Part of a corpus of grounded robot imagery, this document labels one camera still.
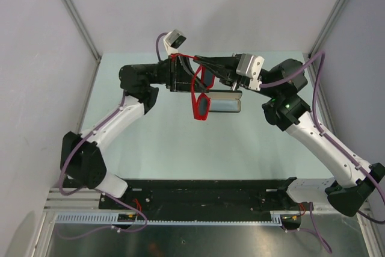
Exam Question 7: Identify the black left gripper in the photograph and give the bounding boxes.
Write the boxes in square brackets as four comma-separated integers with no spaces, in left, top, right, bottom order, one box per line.
[143,54,209,94]

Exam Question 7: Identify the red sunglasses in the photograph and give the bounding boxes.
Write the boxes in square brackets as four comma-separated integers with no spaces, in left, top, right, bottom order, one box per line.
[172,53,215,121]

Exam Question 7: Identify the dark green glasses case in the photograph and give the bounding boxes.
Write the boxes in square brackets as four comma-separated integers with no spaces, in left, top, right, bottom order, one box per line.
[207,90,242,113]

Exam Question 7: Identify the light blue cleaning cloth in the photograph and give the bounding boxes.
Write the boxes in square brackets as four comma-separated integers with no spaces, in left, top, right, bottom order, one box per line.
[209,100,240,113]

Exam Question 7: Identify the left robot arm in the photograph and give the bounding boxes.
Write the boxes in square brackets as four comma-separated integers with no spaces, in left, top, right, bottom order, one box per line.
[59,53,215,209]

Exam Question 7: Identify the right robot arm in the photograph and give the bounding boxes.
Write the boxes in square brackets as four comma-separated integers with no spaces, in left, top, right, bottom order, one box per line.
[193,54,384,217]

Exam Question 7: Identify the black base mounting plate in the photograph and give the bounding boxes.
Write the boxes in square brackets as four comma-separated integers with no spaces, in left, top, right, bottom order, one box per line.
[99,178,309,221]

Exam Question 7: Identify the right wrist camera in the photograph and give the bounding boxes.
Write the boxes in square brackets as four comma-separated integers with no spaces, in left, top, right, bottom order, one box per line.
[236,54,265,91]

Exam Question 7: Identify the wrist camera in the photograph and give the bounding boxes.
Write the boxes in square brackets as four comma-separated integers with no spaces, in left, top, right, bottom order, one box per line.
[163,29,186,55]
[236,54,265,91]

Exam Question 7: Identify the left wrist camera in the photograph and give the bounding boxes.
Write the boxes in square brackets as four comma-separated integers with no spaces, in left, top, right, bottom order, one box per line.
[163,29,186,55]

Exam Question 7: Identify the right aluminium frame post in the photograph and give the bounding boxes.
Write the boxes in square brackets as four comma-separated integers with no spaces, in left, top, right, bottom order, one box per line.
[307,0,349,58]

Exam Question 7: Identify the aluminium frame post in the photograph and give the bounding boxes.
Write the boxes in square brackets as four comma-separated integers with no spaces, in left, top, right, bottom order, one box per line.
[61,0,102,65]
[307,0,349,58]

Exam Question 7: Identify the left aluminium frame post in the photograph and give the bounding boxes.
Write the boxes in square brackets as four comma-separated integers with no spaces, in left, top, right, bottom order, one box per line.
[61,0,102,65]

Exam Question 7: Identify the grey slotted cable duct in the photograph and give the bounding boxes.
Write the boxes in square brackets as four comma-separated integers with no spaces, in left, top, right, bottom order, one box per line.
[56,212,302,227]

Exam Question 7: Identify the aluminium front rail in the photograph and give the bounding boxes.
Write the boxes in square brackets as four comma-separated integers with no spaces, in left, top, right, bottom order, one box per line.
[47,188,370,213]

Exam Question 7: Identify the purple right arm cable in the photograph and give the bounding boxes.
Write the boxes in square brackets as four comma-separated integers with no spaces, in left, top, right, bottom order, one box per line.
[260,51,385,254]

